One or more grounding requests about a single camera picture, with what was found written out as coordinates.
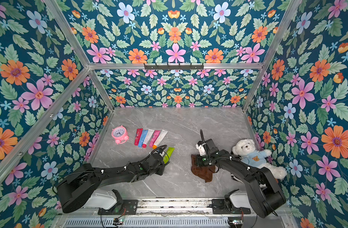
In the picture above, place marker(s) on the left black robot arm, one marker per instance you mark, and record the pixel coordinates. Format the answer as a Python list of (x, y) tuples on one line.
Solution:
[(76, 188)]

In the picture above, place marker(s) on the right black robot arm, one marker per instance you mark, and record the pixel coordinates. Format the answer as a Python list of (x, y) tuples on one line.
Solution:
[(249, 166)]

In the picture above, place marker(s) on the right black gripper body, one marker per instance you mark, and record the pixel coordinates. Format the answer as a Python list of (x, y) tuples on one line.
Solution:
[(204, 156)]

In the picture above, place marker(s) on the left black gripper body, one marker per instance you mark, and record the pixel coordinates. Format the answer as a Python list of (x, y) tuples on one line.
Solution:
[(159, 170)]

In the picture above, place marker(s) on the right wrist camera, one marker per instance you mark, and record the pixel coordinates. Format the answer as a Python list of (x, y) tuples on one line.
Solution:
[(202, 148)]

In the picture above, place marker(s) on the white teddy bear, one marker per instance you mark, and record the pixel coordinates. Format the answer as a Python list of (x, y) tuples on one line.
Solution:
[(246, 150)]

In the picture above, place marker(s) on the white toothpaste tube orange cap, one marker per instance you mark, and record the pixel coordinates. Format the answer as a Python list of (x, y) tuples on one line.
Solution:
[(159, 139)]

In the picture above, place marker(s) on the pink alarm clock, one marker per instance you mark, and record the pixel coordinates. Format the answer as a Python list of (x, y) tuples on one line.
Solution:
[(120, 135)]

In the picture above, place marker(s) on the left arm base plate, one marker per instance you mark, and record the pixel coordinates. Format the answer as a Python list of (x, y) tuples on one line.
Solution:
[(123, 207)]

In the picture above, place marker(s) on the white toothpaste tube red cap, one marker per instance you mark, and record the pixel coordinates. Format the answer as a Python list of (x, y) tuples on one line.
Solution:
[(147, 139)]

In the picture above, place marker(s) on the blue toothpaste tube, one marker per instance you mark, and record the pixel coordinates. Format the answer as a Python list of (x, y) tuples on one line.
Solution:
[(142, 138)]

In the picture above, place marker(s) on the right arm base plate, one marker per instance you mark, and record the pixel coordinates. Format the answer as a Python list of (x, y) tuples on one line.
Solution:
[(224, 206)]

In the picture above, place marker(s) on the green toothpaste tube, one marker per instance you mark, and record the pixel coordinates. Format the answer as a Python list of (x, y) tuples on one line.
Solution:
[(167, 155)]

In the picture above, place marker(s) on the brown cloth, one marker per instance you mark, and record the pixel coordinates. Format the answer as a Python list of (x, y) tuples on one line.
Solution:
[(203, 172)]

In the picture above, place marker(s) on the magenta toothpaste tube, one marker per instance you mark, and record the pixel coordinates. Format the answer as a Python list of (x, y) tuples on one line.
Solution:
[(138, 136)]

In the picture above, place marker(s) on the pink toothpaste tube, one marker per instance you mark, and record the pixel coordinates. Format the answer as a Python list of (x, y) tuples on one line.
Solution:
[(154, 137)]

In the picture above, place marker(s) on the metal hook rail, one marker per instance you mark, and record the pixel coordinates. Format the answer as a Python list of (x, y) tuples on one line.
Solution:
[(169, 67)]

